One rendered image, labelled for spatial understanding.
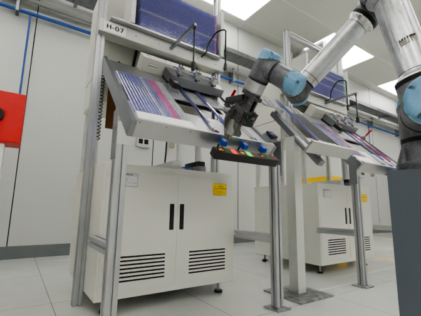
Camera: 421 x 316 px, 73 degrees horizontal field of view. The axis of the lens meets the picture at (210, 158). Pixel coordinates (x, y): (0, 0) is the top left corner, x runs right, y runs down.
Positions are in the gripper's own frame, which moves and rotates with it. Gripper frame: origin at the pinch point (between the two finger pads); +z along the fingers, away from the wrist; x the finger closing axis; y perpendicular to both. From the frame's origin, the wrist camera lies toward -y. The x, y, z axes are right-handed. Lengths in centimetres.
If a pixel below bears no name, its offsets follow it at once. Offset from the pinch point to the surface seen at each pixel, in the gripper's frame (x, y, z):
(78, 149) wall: -23, -163, 117
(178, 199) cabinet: -2.2, -9.1, 41.7
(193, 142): -11.9, -2.3, 6.7
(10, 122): -71, -9, 13
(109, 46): -33, -91, 1
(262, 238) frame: 32, 19, 40
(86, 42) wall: -25, -237, 36
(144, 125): -33.1, -2.3, 3.2
